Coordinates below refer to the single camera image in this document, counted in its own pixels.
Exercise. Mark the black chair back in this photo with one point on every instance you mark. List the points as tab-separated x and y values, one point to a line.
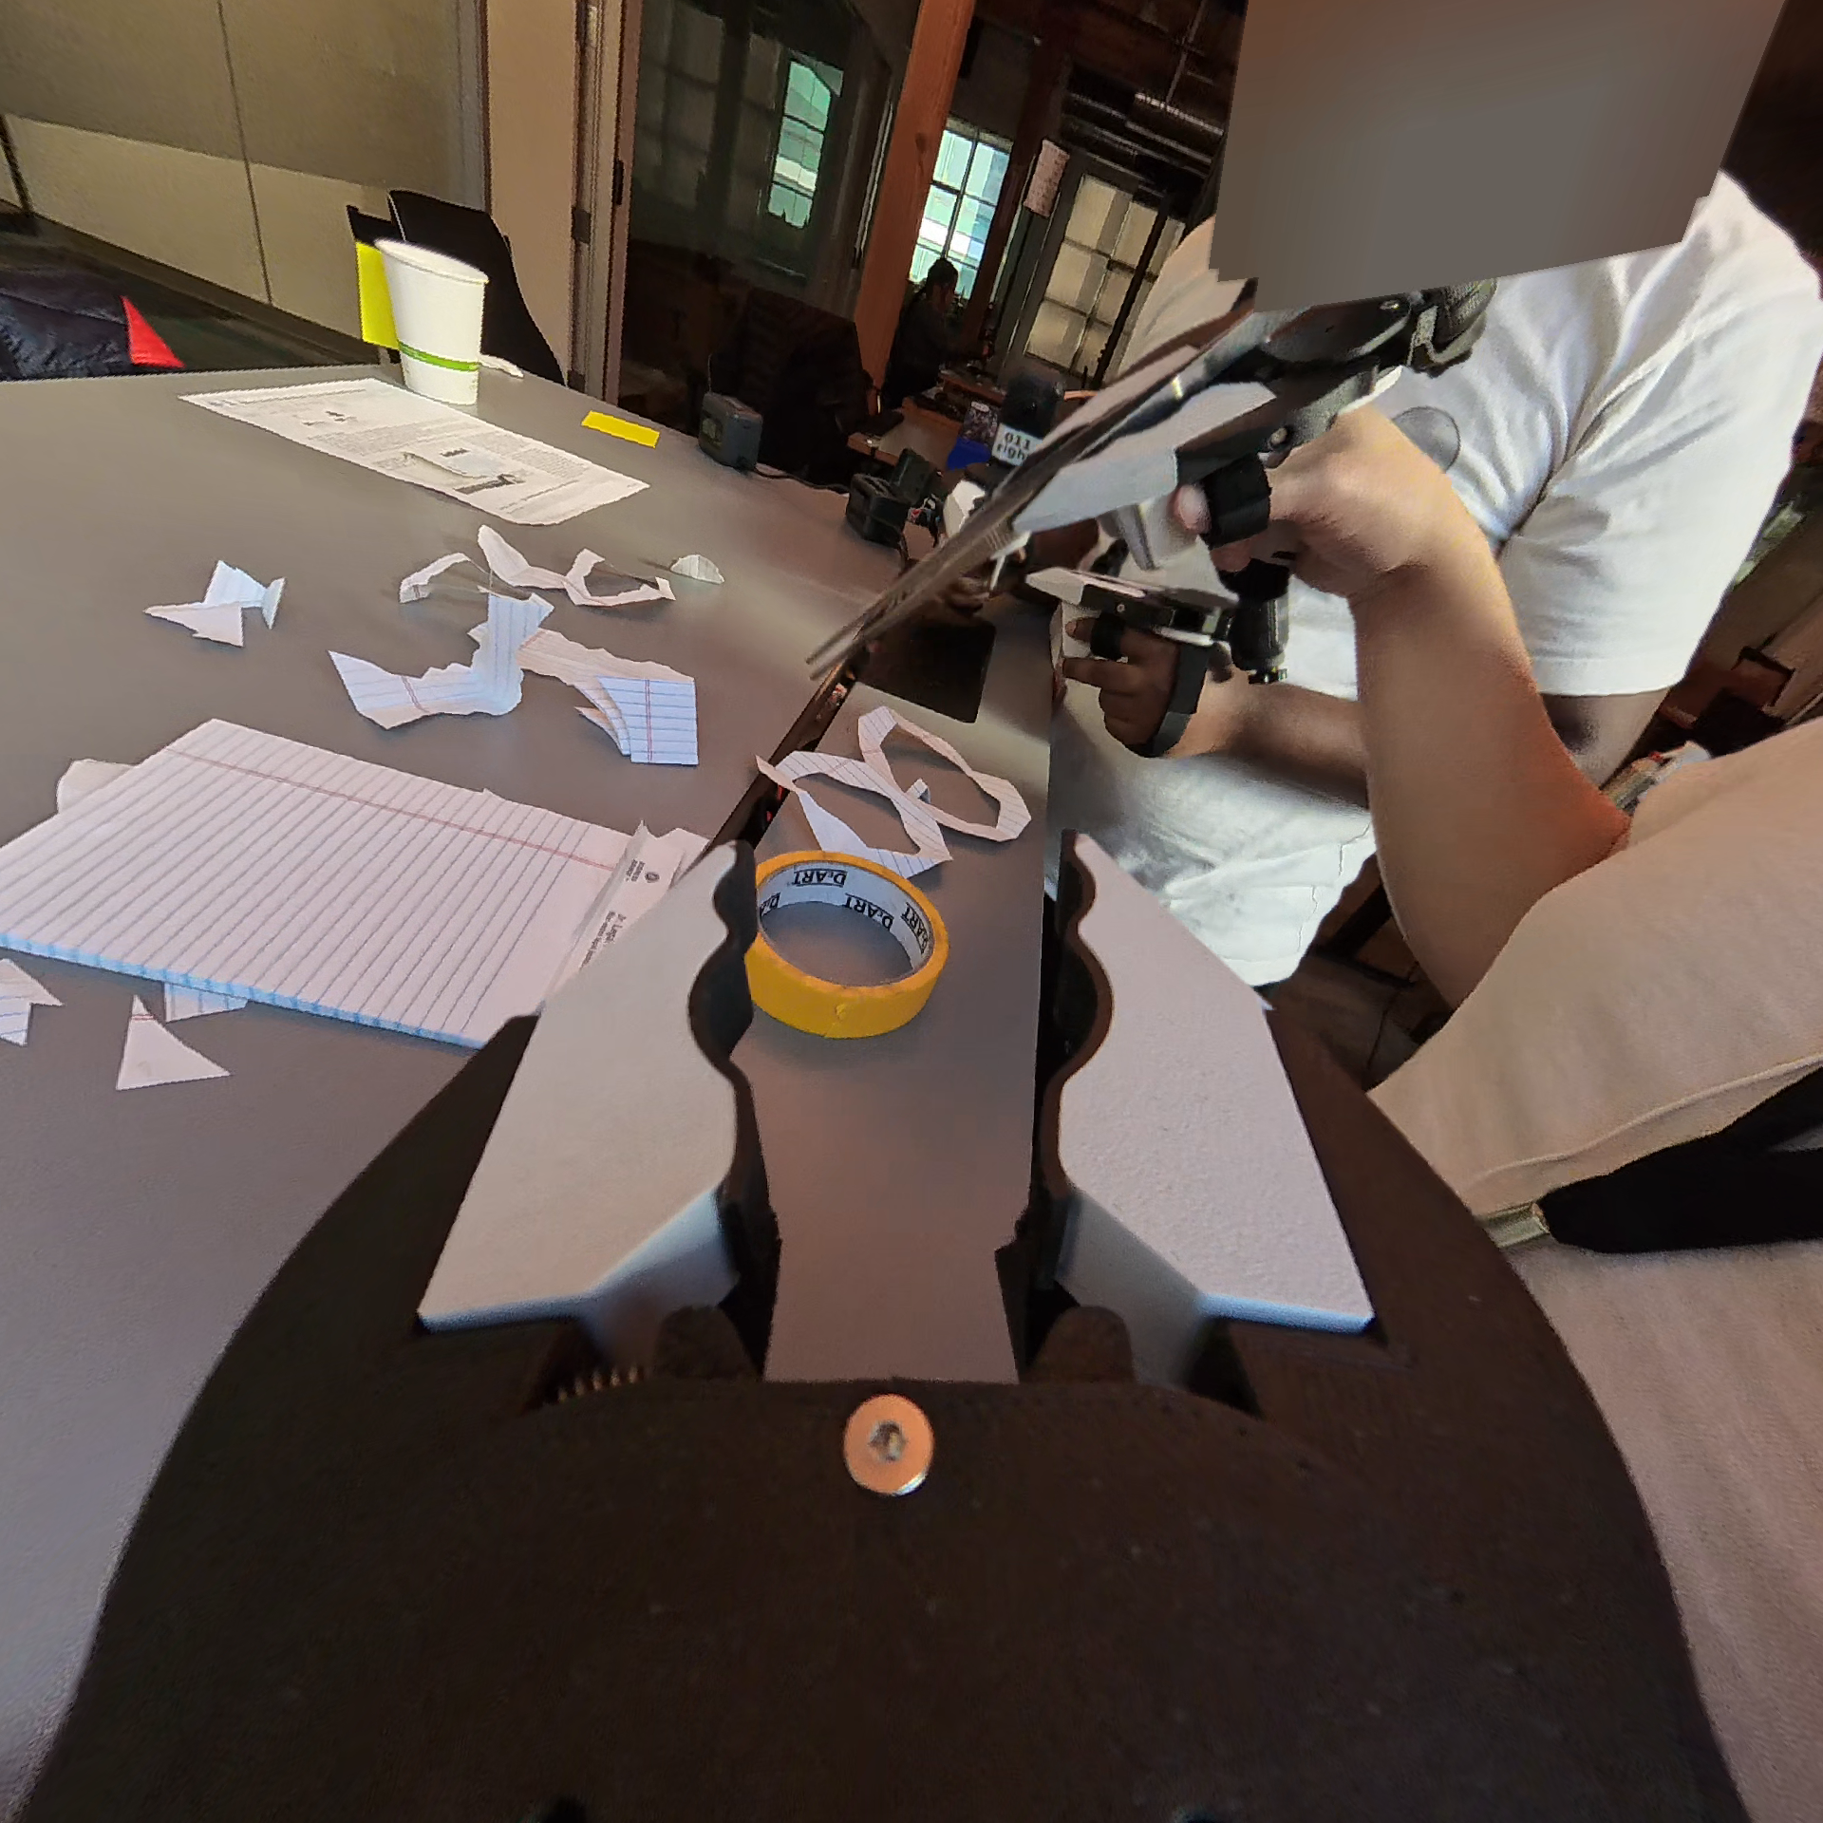
497	284

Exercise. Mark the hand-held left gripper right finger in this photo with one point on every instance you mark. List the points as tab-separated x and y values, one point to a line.
1197	1139

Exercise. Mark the long metal tweezers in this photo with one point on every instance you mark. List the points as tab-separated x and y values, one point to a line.
912	590

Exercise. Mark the yellow sticky strip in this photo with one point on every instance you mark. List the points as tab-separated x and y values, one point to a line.
619	428

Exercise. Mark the grid window wall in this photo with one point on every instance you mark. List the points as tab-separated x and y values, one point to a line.
1096	270

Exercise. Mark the lined notepad printed label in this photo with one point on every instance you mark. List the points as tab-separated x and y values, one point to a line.
286	868

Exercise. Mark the yellow card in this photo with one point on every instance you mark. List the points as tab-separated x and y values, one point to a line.
375	300

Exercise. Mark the printed instruction sheet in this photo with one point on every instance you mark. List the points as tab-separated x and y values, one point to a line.
413	440

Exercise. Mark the yellow masking tape roll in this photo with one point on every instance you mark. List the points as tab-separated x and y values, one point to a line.
841	1004

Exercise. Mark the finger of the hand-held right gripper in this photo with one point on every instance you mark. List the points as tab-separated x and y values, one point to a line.
1126	468
1140	368

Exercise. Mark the grey desk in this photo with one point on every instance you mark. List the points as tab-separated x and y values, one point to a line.
213	1211

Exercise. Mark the black desktop device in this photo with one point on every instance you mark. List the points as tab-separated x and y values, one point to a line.
891	498

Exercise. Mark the person's right hand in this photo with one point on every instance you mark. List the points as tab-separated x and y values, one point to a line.
1339	498

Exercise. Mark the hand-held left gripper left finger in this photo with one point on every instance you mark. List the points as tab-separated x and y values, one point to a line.
598	1139

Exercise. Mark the dark puffer jacket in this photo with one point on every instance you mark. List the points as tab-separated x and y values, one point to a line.
73	322

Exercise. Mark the white green paper cup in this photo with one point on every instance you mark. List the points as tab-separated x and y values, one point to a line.
434	322

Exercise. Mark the person's right forearm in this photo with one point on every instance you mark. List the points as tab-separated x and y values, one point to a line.
1481	768

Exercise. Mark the scattered lined paper scraps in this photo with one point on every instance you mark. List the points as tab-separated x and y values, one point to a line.
428	691

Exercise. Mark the grey box device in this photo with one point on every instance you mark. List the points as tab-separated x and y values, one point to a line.
731	430

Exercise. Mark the blue box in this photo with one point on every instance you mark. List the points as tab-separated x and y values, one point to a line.
979	435

